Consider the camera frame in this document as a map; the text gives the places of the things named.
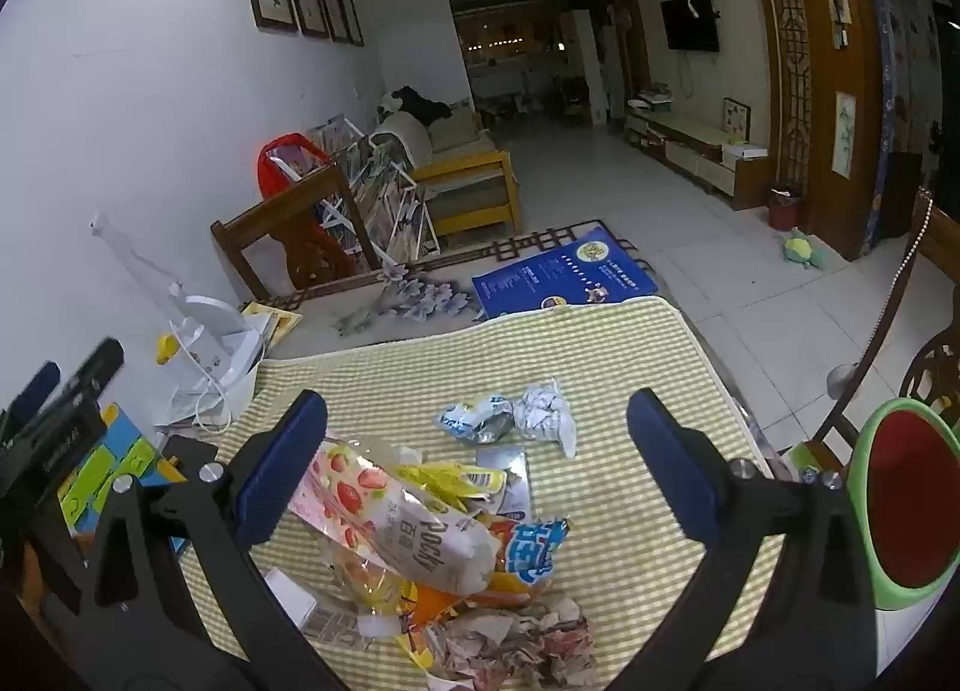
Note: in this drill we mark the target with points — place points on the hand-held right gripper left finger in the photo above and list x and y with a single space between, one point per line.
281 470

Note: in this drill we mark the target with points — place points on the wall television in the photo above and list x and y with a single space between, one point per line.
690 25

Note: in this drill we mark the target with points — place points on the round metal disc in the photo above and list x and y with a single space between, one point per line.
845 382

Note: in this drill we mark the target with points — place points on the wooden frame sofa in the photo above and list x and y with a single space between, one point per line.
465 174

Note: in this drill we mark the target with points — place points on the white carton packet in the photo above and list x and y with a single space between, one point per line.
510 485

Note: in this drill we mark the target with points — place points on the dark wooden chair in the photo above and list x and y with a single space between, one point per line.
300 248

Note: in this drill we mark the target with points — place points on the blue printed door curtain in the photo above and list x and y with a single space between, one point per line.
900 99

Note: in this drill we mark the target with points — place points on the green plush turtle toy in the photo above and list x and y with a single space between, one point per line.
802 250

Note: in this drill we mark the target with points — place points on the small yellow toy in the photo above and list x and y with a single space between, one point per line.
166 350

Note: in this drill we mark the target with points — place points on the small red waste bin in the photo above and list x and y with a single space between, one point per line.
785 211

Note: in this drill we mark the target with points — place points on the red bag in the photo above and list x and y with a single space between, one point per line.
281 151

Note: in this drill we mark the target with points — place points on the rack of picture books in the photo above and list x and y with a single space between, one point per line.
382 189

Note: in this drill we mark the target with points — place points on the yellow striped table cloth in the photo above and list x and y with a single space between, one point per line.
600 361

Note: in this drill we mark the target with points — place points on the green-rimmed red trash bin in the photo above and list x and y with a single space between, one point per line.
907 496

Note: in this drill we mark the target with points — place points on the small white paper slip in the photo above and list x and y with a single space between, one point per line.
292 597

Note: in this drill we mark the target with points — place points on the yellow book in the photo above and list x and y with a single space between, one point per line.
274 320

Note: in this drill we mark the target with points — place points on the brown paper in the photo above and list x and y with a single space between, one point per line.
510 642

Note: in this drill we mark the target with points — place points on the white paper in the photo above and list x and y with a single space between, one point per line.
544 413

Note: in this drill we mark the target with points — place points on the yellow wrapper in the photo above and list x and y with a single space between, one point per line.
450 481

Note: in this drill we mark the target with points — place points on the pile of jigsaw pieces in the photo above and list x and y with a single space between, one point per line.
420 301

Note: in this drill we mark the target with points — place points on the small framed picture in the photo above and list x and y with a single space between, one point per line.
737 117

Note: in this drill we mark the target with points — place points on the strawberry print snack packet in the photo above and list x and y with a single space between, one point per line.
405 526

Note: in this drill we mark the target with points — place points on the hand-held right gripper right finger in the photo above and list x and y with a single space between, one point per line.
671 470

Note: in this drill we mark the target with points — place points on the carved wooden chair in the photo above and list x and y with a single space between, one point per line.
934 361

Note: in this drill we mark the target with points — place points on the orange wrapper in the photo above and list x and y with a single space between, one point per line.
450 599

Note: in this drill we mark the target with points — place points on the low television cabinet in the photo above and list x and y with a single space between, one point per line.
697 151

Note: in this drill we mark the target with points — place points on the bamboo print wall scroll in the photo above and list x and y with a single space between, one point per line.
844 135

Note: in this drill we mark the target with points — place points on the blue white snack wrapper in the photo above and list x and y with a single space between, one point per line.
536 548

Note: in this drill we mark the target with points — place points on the black cloth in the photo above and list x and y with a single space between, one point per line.
420 105

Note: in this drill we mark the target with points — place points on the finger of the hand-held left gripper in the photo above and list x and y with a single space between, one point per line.
34 391
86 380

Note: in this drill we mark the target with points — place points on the colourful blue green box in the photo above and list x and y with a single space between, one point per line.
112 451

